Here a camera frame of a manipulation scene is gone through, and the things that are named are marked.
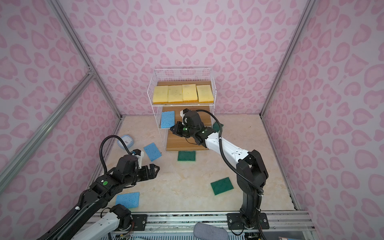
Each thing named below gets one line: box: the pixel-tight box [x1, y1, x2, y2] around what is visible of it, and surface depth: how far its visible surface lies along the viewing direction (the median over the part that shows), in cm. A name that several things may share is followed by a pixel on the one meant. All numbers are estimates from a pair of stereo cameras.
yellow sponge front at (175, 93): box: [168, 85, 183, 103], surface depth 72 cm
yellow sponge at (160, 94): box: [153, 85, 169, 104], surface depth 72 cm
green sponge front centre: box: [210, 177, 234, 196], surface depth 86 cm
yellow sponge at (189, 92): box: [182, 84, 198, 102], surface depth 72 cm
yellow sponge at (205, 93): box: [196, 84, 215, 103], surface depth 72 cm
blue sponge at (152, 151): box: [143, 142, 162, 162], surface depth 100 cm
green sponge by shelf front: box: [177, 151, 196, 162], surface depth 97 cm
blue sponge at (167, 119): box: [161, 110, 175, 129], surface depth 85 cm
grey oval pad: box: [193, 223, 229, 240], surface depth 69 cm
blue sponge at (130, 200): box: [115, 192, 140, 209], surface depth 81 cm
